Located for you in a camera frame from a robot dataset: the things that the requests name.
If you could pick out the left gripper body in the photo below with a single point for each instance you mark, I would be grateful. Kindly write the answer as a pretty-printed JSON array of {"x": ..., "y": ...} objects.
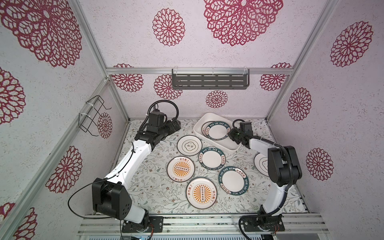
[{"x": 168, "y": 128}]

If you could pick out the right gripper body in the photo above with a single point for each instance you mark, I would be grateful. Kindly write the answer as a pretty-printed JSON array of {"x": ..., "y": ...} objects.
[{"x": 235, "y": 136}]

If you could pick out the green rim lettered plate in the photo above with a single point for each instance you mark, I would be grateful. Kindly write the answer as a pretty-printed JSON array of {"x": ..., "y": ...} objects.
[
  {"x": 216, "y": 130},
  {"x": 212, "y": 158},
  {"x": 233, "y": 181}
]

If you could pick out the orange sunburst plate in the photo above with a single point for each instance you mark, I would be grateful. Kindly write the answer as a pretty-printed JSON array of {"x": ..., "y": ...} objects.
[
  {"x": 181, "y": 169},
  {"x": 201, "y": 193}
]

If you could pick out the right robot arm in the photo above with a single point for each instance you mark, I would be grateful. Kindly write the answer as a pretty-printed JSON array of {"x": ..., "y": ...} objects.
[{"x": 283, "y": 165}]

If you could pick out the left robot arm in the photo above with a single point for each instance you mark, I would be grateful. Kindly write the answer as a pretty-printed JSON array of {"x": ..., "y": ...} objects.
[{"x": 110, "y": 195}]

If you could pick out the white plastic bin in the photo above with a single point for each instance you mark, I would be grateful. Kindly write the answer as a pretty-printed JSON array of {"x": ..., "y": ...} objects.
[{"x": 227, "y": 145}]

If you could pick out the clover plate far right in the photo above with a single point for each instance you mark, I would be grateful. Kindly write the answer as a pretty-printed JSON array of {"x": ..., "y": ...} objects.
[{"x": 261, "y": 164}]

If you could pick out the green clover centre plate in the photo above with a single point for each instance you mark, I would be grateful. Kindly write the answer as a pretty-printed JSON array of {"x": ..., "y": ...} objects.
[{"x": 189, "y": 145}]

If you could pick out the orange sunburst plate front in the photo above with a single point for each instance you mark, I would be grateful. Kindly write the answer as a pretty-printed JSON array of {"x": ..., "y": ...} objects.
[{"x": 201, "y": 193}]

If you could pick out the grey slotted wall shelf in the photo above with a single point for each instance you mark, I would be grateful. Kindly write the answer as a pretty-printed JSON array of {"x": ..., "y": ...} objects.
[{"x": 210, "y": 81}]

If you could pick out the black wire wall rack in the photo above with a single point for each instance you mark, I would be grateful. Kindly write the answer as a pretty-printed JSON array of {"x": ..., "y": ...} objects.
[{"x": 87, "y": 119}]

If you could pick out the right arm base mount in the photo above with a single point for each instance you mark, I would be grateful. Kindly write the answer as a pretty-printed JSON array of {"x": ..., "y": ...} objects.
[{"x": 262, "y": 224}]

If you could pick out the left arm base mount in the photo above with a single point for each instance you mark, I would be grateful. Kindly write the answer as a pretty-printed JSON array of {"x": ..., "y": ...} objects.
[{"x": 150, "y": 224}]

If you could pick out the aluminium front rail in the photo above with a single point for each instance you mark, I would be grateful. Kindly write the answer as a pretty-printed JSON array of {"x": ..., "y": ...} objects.
[{"x": 210, "y": 224}]

